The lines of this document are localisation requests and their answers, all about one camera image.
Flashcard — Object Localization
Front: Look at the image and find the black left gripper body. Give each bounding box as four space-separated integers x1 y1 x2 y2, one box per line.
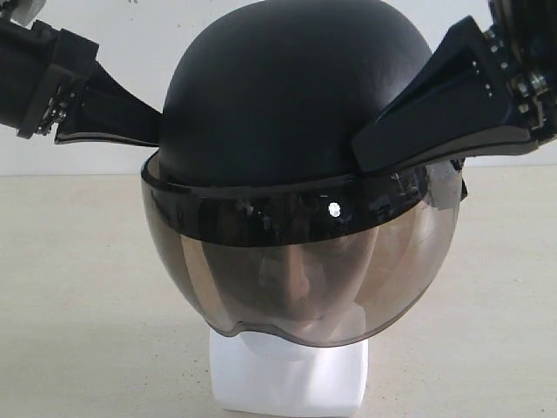
17 20 99 139

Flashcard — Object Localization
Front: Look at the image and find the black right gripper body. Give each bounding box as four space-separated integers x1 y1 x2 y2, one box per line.
485 1 556 146

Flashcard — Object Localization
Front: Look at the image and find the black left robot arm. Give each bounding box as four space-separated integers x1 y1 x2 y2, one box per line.
1 1 162 147

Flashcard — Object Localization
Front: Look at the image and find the black helmet with tinted visor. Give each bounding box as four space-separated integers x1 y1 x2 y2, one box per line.
141 1 463 339

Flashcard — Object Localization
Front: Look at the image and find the white mannequin head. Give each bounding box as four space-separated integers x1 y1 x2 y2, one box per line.
208 241 371 413

